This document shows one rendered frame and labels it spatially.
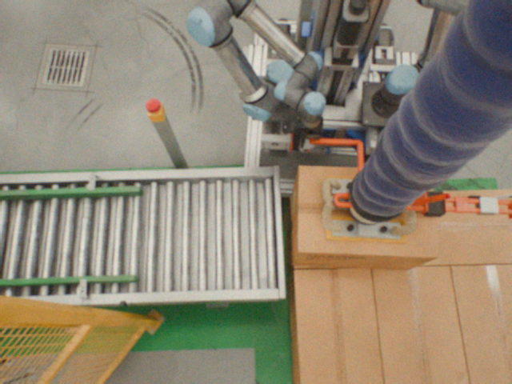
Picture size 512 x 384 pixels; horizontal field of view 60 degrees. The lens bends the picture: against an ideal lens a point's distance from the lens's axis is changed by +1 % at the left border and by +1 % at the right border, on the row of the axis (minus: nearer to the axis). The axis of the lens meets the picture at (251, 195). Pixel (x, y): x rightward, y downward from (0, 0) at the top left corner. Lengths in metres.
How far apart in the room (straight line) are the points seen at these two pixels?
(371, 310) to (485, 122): 1.51
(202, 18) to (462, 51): 0.91
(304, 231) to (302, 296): 0.47
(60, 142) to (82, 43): 0.81
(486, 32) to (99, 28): 3.22
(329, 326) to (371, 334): 0.21
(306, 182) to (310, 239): 0.26
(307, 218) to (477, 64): 1.22
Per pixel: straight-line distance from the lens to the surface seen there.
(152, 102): 2.11
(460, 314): 2.50
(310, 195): 1.99
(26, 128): 3.55
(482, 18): 0.86
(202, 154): 3.09
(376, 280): 2.38
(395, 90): 1.93
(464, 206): 2.00
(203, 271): 2.32
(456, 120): 1.02
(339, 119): 2.15
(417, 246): 2.04
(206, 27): 1.57
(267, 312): 2.84
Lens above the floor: 2.84
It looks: 73 degrees down
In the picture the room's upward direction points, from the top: 3 degrees counter-clockwise
